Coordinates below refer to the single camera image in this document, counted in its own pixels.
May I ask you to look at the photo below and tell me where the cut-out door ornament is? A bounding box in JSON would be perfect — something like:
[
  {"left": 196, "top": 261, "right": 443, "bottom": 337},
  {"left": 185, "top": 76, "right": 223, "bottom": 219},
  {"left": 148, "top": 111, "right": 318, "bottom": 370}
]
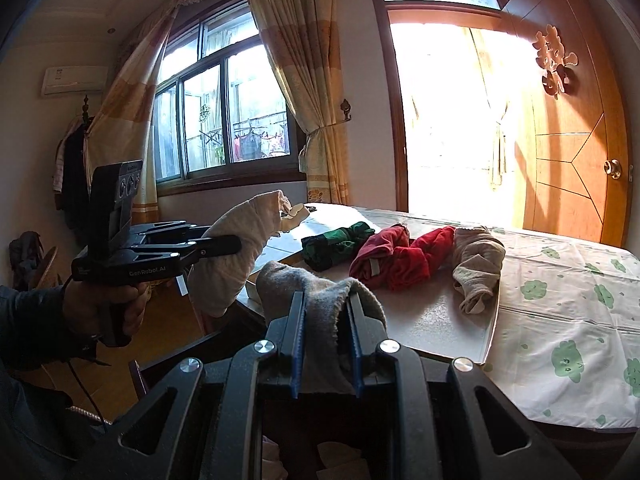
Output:
[{"left": 531, "top": 24, "right": 578, "bottom": 98}]

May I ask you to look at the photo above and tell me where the yellow checked curtain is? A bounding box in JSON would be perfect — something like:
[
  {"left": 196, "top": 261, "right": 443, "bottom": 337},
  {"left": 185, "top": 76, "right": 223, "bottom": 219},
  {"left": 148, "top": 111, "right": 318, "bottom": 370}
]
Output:
[
  {"left": 241, "top": 0, "right": 351, "bottom": 206},
  {"left": 82, "top": 7, "right": 178, "bottom": 211}
]

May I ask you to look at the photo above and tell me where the cloud print tablecloth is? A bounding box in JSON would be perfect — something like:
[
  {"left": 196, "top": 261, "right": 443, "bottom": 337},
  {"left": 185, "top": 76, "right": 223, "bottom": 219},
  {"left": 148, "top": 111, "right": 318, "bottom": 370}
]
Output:
[{"left": 262, "top": 202, "right": 640, "bottom": 433}]

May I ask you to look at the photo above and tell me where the grey sock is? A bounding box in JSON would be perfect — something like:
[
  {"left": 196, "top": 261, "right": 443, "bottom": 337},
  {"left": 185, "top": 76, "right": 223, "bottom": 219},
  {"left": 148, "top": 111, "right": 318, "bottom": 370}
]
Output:
[{"left": 256, "top": 260, "right": 388, "bottom": 395}]

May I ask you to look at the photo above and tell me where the tan underwear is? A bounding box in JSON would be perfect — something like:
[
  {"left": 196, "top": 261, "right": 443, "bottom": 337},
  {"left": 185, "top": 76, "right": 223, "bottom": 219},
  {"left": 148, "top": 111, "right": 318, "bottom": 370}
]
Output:
[{"left": 452, "top": 226, "right": 507, "bottom": 315}]

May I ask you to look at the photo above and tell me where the hanging laundry outside window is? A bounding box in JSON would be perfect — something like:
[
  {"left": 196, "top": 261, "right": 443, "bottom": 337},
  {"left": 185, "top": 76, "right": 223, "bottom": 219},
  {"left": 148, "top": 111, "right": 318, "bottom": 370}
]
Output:
[{"left": 232, "top": 122, "right": 291, "bottom": 161}]

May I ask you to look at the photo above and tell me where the white air conditioner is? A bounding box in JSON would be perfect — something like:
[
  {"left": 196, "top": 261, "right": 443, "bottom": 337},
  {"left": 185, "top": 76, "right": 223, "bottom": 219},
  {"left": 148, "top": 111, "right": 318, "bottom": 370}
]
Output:
[{"left": 41, "top": 65, "right": 110, "bottom": 97}]

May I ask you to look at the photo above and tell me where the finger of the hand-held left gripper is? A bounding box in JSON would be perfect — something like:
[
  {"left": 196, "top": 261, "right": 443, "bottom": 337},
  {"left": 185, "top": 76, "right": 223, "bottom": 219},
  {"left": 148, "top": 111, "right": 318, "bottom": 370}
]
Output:
[
  {"left": 131, "top": 235, "right": 242, "bottom": 266},
  {"left": 129, "top": 220, "right": 213, "bottom": 247}
]

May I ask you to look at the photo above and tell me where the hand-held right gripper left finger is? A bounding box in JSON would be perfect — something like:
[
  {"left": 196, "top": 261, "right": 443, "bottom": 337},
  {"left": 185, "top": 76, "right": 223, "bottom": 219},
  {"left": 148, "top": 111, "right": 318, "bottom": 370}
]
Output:
[{"left": 70, "top": 290, "right": 307, "bottom": 480}]

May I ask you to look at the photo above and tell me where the cream sock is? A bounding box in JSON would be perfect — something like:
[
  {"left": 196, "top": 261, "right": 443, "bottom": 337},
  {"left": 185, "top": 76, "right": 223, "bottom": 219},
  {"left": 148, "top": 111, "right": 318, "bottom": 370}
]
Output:
[{"left": 187, "top": 190, "right": 312, "bottom": 318}]

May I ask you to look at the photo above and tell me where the tied balcony curtain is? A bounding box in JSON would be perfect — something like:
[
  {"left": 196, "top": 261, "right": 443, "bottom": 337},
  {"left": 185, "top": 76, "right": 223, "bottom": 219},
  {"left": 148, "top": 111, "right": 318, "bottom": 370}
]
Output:
[{"left": 465, "top": 27, "right": 511, "bottom": 191}]

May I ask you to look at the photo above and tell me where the shallow cardboard tray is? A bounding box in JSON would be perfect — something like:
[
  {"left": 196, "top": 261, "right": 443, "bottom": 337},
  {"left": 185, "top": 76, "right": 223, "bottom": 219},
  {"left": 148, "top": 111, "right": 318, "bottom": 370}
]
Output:
[{"left": 245, "top": 204, "right": 502, "bottom": 367}]

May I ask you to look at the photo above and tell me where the dark bag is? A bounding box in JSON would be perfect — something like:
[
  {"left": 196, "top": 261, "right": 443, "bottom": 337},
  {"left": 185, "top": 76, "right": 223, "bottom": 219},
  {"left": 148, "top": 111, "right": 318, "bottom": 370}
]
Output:
[{"left": 9, "top": 231, "right": 58, "bottom": 291}]

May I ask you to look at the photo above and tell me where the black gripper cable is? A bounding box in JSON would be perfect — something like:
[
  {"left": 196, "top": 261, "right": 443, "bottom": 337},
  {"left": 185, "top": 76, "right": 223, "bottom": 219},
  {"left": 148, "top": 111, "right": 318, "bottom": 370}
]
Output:
[{"left": 62, "top": 270, "right": 111, "bottom": 428}]

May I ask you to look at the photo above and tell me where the wooden door frame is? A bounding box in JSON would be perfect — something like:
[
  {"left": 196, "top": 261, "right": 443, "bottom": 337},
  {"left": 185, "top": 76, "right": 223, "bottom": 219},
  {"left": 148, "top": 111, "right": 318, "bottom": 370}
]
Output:
[{"left": 364, "top": 0, "right": 516, "bottom": 213}]

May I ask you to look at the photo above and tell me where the green striped underwear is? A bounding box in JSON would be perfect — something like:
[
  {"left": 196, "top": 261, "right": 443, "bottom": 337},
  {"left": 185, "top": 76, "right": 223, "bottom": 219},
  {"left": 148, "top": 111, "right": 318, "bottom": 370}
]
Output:
[{"left": 301, "top": 221, "right": 376, "bottom": 272}]

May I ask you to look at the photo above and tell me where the person's left forearm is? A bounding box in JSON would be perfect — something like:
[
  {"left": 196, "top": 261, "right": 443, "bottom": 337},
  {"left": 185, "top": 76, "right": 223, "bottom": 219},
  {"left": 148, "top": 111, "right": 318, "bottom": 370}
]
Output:
[{"left": 0, "top": 285, "right": 98, "bottom": 376}]

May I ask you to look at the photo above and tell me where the person's dark clothing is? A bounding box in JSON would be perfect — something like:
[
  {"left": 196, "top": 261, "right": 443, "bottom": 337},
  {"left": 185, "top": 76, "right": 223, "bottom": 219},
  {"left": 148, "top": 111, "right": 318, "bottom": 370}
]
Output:
[{"left": 0, "top": 370, "right": 118, "bottom": 480}]

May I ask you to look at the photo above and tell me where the dark framed window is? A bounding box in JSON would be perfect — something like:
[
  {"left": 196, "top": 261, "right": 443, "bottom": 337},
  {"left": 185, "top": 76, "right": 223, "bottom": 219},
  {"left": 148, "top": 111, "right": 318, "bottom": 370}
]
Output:
[{"left": 150, "top": 2, "right": 308, "bottom": 193}]

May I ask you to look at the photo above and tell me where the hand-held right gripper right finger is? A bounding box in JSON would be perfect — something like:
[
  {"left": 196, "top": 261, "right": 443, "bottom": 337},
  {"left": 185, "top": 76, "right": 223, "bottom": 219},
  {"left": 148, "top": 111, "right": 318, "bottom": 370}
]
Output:
[{"left": 347, "top": 290, "right": 581, "bottom": 480}]

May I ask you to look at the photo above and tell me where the person's left hand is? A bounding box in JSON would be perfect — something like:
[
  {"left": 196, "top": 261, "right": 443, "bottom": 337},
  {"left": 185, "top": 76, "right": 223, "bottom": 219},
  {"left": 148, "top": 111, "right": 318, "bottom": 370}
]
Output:
[{"left": 62, "top": 282, "right": 151, "bottom": 338}]

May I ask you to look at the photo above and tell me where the red knit underwear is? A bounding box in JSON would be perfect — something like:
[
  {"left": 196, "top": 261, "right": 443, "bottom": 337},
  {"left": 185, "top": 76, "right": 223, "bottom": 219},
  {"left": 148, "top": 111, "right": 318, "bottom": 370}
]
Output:
[{"left": 387, "top": 226, "right": 457, "bottom": 292}]

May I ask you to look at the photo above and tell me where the orange wooden door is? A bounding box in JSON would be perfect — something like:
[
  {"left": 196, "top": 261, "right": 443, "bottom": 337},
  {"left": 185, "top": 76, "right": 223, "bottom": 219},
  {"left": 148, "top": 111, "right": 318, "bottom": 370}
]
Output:
[{"left": 500, "top": 0, "right": 633, "bottom": 248}]

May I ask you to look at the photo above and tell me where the dark wooden dresser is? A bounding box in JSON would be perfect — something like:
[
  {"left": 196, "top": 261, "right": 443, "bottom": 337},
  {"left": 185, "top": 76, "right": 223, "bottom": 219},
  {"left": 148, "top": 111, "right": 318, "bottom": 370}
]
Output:
[{"left": 235, "top": 290, "right": 640, "bottom": 480}]

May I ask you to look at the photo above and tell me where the coat rack with dark clothes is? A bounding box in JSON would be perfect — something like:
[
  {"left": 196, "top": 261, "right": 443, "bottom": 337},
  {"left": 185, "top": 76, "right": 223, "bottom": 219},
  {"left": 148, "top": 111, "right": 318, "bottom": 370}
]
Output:
[{"left": 52, "top": 95, "right": 98, "bottom": 241}]

